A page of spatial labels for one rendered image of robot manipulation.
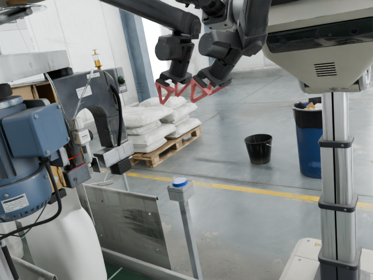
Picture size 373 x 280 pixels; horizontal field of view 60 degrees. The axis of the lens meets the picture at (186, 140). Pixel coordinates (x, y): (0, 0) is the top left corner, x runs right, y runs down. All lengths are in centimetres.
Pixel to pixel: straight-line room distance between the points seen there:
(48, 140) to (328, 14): 75
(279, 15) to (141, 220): 109
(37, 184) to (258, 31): 61
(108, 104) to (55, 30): 492
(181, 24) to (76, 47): 529
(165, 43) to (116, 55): 585
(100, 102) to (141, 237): 81
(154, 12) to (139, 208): 97
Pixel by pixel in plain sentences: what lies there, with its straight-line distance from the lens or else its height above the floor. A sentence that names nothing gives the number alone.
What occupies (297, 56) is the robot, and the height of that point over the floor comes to 127.
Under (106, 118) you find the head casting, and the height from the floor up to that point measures 117.
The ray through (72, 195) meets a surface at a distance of 131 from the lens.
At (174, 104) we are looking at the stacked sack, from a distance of 439.
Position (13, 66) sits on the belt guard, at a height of 139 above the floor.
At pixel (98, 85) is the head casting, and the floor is 129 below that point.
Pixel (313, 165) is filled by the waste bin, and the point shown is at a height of 13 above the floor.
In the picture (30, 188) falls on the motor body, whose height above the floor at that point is 115.
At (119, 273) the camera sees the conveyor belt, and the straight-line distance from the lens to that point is 171.
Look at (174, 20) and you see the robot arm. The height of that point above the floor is 144.
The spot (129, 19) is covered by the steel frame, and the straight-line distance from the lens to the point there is 703.
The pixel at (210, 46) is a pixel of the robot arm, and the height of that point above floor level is 136.
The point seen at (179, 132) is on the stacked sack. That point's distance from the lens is 426.
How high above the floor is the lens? 139
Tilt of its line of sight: 17 degrees down
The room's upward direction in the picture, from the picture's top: 10 degrees counter-clockwise
